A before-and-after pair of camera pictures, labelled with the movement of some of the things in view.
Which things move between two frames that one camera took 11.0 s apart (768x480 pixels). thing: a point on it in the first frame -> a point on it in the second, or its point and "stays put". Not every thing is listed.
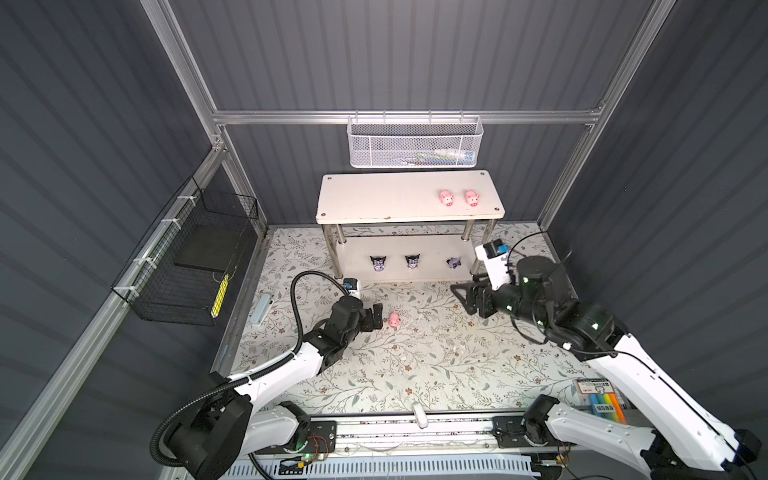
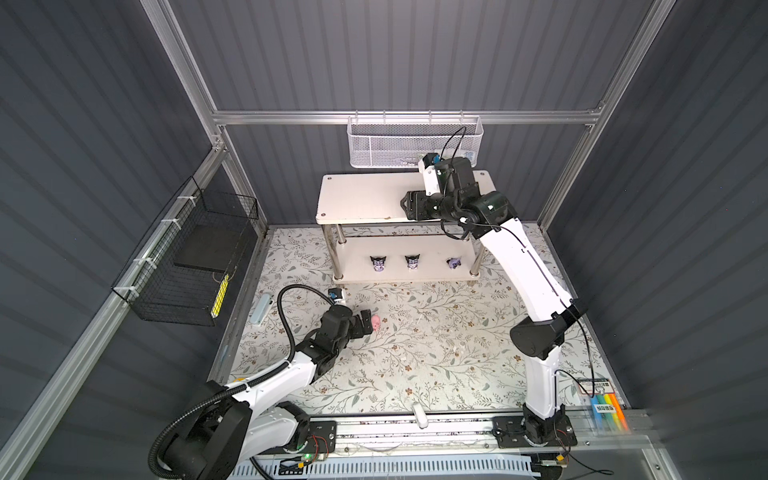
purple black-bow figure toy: (453, 262) stays put
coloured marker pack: (602, 397) stays put
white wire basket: (415, 141) stays put
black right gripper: (477, 288) -> (414, 205)
